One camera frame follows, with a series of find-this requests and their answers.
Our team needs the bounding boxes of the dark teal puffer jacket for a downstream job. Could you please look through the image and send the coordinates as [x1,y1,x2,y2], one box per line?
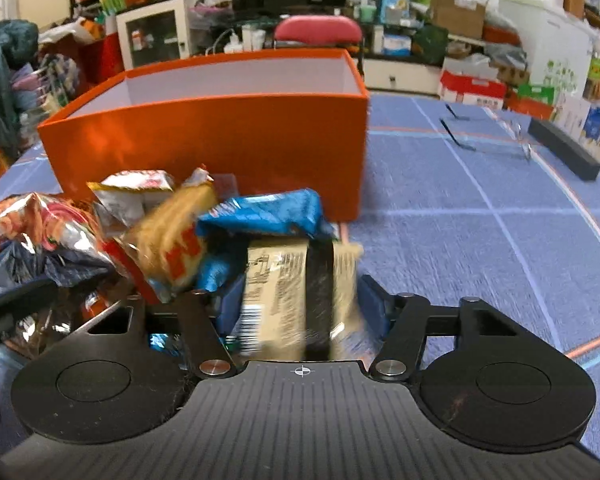
[0,20,40,158]

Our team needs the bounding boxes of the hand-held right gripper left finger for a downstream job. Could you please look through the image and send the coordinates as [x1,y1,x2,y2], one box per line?
[75,275,246,380]

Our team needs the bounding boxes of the red chair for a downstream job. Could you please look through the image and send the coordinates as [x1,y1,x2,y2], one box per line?
[274,15,365,53]

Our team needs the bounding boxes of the white chest freezer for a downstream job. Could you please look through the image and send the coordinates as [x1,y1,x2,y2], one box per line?
[499,0,598,111]

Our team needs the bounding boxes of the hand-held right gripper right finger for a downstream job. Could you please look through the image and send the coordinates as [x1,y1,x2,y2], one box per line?
[362,275,536,383]

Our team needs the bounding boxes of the white television stand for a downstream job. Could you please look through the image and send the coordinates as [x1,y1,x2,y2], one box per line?
[365,57,443,93]

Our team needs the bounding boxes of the small red snack packet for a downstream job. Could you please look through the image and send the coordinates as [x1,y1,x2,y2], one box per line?
[82,290,112,321]

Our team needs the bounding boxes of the long black rectangular case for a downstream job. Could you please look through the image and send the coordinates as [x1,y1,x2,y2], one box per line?
[528,119,600,181]

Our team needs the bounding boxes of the colourful clothes pile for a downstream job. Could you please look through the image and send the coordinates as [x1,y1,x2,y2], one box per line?
[10,52,83,121]

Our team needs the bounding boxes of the red and white carton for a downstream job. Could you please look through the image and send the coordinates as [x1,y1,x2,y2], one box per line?
[439,70,508,108]

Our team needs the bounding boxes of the thin-framed eyeglasses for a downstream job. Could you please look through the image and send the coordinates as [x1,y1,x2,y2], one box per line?
[439,102,536,161]

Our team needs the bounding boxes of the tan snack packet black stripe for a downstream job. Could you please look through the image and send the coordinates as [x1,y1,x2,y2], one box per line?
[237,237,365,362]

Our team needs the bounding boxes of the dark green bag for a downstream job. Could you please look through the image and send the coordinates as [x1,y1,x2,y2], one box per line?
[414,25,450,63]

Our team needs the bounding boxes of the green and white carton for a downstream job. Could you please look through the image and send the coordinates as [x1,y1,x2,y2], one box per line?
[517,82,556,106]

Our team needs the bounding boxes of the white glass-door cabinet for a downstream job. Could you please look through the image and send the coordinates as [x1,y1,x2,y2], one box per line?
[116,0,191,71]

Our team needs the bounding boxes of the dark blue snack packet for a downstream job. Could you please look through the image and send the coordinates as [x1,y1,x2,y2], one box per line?
[196,188,326,241]

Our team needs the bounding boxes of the blue and white carton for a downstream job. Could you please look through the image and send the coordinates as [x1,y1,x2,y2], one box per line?
[380,0,411,21]

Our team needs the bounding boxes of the white yellow snack packet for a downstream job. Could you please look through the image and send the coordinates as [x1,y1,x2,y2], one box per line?
[86,169,177,228]

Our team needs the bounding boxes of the orange cardboard box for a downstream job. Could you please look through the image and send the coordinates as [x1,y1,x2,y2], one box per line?
[36,49,371,223]

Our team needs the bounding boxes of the brown cardboard box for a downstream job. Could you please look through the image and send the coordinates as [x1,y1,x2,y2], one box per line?
[430,0,487,40]

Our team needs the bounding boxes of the yellow snack packet red print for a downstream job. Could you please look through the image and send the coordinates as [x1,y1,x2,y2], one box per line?
[122,166,218,296]

